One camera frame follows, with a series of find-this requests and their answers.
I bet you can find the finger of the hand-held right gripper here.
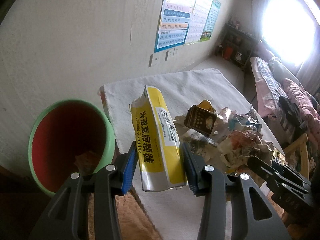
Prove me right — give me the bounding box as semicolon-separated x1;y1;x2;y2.
246;156;309;195
272;160;312;184

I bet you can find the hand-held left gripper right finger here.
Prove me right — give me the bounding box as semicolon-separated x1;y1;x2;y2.
180;142;292;240

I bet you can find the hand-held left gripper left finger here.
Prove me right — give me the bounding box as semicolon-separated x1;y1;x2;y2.
29;141;138;240

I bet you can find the pile of wrappers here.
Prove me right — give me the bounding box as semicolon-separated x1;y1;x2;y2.
174;99;287;174

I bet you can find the yellow white medicine bag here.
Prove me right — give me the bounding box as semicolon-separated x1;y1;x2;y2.
129;85;188;192

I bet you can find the green bin with red inside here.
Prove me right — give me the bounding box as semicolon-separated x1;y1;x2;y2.
28;99;116;197

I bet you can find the wooden chair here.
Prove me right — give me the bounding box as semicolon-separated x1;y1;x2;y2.
284;132;311;180

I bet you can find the dark brown carton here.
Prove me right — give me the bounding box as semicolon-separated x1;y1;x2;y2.
184;105;217;137

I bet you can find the black garment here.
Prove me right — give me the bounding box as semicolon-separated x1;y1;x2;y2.
279;96;305;128

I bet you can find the pink quilt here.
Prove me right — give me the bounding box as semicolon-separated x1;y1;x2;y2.
282;78;320;120

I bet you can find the white table cloth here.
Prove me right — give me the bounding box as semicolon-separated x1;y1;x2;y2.
99;68;287;240

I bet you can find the plaid blanket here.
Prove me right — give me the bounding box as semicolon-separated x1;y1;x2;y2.
250;56;284;117

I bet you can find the dark wooden shelf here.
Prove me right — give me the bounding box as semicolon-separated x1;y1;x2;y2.
216;23;258;72

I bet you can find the bright window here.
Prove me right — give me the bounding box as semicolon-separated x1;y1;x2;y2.
260;0;318;68

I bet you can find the blue-bordered wall poster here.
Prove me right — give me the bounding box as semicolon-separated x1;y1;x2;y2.
154;0;196;53

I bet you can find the green-bordered wall poster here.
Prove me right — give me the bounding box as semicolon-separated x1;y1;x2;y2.
199;0;222;42

